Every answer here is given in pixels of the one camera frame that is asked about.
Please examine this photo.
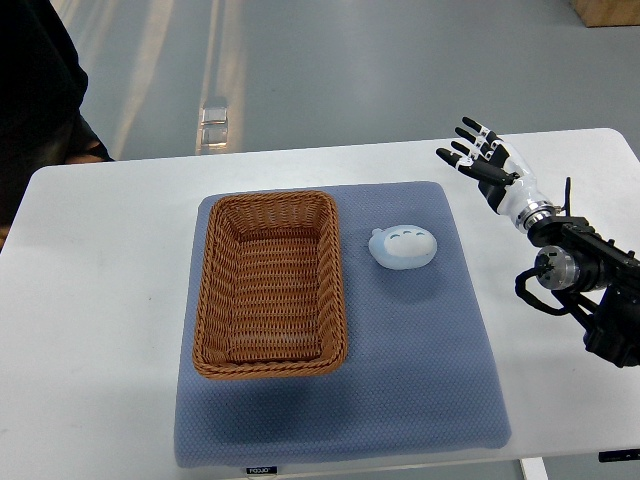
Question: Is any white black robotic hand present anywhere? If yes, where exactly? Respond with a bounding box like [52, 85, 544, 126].
[436, 117, 556, 233]

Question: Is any blue white plush toy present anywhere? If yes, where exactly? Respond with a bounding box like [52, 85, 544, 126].
[368, 225, 438, 270]

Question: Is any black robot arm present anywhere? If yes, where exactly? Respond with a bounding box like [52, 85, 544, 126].
[515, 215, 639, 368]

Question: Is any brown wicker basket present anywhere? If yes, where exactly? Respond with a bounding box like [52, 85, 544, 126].
[192, 190, 348, 380]

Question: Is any cardboard box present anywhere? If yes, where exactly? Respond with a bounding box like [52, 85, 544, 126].
[571, 0, 639, 28]

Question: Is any blue quilted mat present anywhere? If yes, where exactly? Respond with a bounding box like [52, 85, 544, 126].
[174, 182, 511, 468]

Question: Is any white table leg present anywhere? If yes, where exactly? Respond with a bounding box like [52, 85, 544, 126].
[519, 457, 549, 480]

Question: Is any metal floor plate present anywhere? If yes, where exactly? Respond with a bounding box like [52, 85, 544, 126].
[199, 96, 229, 149]

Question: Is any black table control panel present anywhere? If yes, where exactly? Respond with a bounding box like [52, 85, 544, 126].
[598, 449, 640, 463]

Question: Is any person in black clothing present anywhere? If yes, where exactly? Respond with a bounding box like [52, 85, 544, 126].
[1, 1, 112, 242]

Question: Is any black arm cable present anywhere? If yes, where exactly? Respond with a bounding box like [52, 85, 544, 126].
[514, 267, 601, 331]

